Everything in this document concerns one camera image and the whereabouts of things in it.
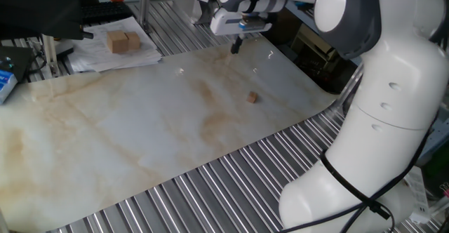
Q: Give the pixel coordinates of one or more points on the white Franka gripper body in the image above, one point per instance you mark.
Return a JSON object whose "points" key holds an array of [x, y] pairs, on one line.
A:
{"points": [[221, 24]]}

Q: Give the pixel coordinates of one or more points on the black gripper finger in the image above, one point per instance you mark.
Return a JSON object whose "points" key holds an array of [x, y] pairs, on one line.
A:
{"points": [[240, 41], [234, 47]]}

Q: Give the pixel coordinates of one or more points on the small wooden cube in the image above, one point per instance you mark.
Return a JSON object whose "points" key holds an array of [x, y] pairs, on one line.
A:
{"points": [[252, 97]]}

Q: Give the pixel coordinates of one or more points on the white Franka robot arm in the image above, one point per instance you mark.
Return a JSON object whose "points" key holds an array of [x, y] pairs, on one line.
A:
{"points": [[386, 120]]}

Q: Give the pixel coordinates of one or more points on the medium wooden block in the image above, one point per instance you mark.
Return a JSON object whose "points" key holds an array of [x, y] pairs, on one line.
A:
{"points": [[134, 40]]}

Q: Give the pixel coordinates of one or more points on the large wooden block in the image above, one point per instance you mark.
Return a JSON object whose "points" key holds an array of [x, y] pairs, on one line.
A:
{"points": [[117, 43]]}

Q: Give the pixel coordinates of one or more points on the black electronics rack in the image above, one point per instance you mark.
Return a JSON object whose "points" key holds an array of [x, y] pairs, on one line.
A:
{"points": [[315, 64]]}

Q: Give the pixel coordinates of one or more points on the stack of white papers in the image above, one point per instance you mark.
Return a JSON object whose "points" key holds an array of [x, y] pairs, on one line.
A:
{"points": [[115, 60]]}

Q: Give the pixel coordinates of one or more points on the black keyboard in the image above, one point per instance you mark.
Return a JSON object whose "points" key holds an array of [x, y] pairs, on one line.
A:
{"points": [[105, 12]]}

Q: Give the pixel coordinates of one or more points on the marble pattern table mat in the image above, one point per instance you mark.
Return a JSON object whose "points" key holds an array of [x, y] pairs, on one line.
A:
{"points": [[122, 127]]}

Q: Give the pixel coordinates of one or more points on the black monitor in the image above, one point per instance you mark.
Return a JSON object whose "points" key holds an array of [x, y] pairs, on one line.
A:
{"points": [[42, 8]]}

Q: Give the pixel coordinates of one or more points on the blue slotted shelf upright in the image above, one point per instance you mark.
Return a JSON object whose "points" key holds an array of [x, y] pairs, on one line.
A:
{"points": [[436, 138]]}

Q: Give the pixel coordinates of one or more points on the blue white tissue pack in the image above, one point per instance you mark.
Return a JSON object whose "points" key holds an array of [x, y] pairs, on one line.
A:
{"points": [[6, 85]]}

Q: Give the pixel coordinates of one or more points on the white power strip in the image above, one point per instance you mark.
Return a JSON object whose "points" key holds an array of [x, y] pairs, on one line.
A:
{"points": [[417, 194]]}

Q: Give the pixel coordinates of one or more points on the grey wrist camera blue caps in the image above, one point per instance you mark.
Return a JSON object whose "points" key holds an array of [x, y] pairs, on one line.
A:
{"points": [[254, 23]]}

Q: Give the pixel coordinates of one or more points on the short aluminium profile post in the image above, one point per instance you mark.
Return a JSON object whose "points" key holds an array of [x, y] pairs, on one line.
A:
{"points": [[49, 55]]}

